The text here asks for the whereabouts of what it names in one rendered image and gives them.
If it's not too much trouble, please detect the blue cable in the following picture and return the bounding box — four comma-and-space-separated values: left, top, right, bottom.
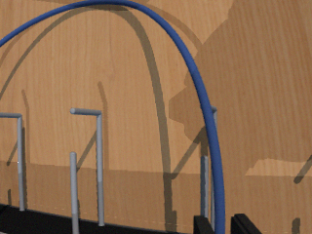
0, 0, 225, 234

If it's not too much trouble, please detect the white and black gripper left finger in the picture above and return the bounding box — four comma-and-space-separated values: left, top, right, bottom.
193, 215, 215, 234

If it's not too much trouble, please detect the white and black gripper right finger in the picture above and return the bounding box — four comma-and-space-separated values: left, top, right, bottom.
230, 214, 262, 234

